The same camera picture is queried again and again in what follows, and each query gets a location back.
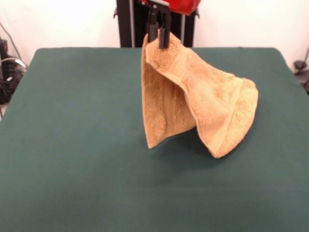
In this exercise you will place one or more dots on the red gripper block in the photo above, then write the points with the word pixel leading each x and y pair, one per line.
pixel 183 6

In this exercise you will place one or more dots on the tan terry towel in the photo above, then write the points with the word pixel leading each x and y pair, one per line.
pixel 205 96

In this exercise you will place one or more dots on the dark green table cloth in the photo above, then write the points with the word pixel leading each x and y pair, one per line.
pixel 72 145

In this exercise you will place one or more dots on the black floor plug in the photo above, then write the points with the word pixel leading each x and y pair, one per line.
pixel 300 65

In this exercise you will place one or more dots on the small black device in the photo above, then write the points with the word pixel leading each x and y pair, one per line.
pixel 3 46

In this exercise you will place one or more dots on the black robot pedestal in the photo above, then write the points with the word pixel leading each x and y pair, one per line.
pixel 125 29

